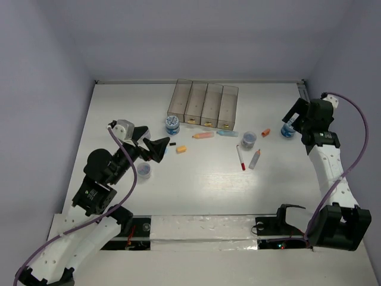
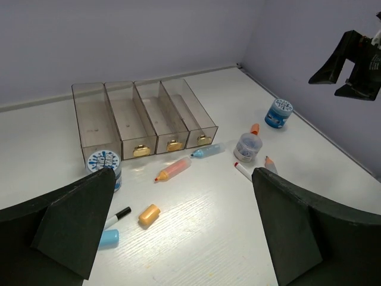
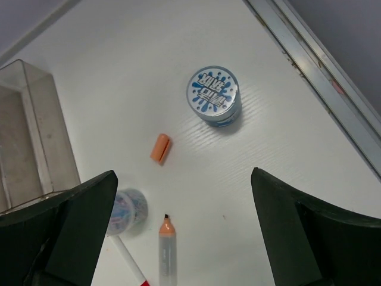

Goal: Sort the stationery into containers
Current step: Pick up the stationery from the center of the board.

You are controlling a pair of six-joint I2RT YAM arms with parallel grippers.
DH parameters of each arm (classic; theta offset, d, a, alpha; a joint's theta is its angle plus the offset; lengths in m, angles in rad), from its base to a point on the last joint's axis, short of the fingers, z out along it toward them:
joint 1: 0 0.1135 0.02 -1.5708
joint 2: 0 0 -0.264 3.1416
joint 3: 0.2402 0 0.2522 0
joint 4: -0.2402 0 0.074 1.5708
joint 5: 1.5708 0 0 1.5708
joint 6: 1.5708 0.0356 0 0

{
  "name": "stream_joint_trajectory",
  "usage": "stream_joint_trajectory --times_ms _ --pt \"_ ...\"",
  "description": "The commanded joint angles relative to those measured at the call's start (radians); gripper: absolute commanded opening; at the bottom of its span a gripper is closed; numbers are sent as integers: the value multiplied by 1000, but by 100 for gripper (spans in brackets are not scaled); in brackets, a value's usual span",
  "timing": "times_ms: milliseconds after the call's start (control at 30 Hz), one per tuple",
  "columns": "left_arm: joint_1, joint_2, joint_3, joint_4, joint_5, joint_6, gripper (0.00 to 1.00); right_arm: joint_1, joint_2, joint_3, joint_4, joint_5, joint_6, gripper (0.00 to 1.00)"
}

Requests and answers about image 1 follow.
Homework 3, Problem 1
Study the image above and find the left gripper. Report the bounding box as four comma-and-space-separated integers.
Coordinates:
110, 126, 170, 183

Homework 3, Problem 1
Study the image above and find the blue paint jar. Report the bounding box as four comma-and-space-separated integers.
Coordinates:
165, 116, 180, 135
280, 121, 296, 138

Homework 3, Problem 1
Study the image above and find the paperclip jar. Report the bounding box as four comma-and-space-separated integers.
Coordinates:
136, 162, 152, 179
241, 131, 257, 150

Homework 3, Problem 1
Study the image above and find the orange highlighter cap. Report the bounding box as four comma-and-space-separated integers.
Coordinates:
261, 129, 270, 137

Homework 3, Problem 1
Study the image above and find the clear pencil-shaped highlighter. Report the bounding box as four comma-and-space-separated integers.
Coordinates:
249, 149, 261, 170

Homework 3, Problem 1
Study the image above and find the orange highlighter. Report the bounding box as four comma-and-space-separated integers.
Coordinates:
192, 132, 214, 139

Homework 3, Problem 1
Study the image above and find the red whiteboard marker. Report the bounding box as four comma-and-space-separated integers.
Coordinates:
236, 145, 246, 171

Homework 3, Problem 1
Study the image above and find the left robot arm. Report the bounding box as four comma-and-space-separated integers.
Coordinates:
13, 120, 170, 285

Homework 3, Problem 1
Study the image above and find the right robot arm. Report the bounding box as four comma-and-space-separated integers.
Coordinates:
283, 92, 371, 251

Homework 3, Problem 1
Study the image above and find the yellow highlighter cap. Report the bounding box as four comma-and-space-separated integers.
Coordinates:
176, 145, 187, 154

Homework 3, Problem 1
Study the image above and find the transparent drawer bin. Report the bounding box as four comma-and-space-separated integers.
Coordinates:
217, 85, 239, 130
167, 79, 193, 123
201, 83, 223, 128
184, 81, 208, 125

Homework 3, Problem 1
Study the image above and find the blue highlighter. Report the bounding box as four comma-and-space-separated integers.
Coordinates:
216, 130, 239, 138

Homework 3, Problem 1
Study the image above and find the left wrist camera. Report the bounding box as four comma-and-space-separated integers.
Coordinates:
113, 119, 135, 142

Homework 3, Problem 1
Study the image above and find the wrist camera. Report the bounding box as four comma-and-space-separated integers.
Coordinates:
113, 119, 135, 142
320, 92, 339, 110

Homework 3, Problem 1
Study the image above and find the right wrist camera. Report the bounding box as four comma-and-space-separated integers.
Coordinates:
320, 92, 339, 110

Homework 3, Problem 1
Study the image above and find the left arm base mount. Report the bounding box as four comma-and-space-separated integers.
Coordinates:
101, 216, 151, 251

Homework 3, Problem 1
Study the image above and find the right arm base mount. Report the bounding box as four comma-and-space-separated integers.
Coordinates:
251, 204, 314, 251

